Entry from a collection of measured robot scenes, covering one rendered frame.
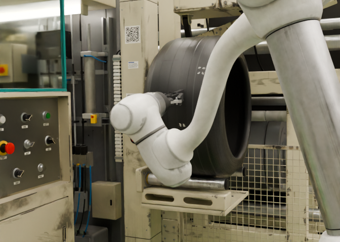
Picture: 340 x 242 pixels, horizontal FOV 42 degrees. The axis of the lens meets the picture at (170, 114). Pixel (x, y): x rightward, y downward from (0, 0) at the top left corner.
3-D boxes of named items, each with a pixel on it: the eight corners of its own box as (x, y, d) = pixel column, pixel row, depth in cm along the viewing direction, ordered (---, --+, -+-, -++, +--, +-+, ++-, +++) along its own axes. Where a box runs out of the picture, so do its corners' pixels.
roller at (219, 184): (149, 172, 187) (150, 182, 187) (144, 174, 183) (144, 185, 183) (229, 177, 173) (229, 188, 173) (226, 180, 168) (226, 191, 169)
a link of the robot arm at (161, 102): (131, 93, 134) (139, 91, 139) (133, 123, 136) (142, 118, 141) (158, 93, 130) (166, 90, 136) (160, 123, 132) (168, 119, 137)
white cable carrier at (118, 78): (115, 161, 198) (112, 55, 196) (120, 159, 203) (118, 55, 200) (123, 162, 197) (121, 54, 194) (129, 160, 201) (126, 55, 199)
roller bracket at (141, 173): (135, 192, 181) (135, 168, 180) (174, 175, 217) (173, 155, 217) (142, 193, 179) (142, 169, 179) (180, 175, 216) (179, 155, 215)
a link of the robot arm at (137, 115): (123, 103, 135) (146, 139, 135) (95, 112, 122) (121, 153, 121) (149, 84, 131) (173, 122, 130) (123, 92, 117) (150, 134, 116)
